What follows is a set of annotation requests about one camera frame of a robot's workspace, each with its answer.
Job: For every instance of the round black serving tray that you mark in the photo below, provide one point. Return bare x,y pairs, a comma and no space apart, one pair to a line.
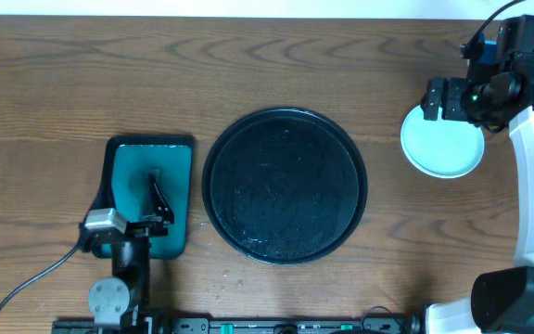
284,186

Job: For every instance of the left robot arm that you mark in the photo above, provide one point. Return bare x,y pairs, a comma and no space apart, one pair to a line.
119,303

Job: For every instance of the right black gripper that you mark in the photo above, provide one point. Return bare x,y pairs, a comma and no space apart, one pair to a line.
446,98

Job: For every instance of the mint green plate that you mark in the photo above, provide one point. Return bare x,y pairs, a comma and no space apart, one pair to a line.
439,140

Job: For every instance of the black rectangular sponge tray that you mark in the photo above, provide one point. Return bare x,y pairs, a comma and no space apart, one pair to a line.
147,176

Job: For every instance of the white plate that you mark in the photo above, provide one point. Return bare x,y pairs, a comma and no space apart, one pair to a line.
445,169

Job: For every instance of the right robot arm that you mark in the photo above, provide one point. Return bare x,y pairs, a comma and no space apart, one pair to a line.
502,301

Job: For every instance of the green yellow sponge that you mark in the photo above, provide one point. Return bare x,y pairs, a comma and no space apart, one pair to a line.
155,174

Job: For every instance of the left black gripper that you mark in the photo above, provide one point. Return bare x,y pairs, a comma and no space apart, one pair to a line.
133,230

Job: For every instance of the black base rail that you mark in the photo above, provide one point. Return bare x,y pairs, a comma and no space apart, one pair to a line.
387,324

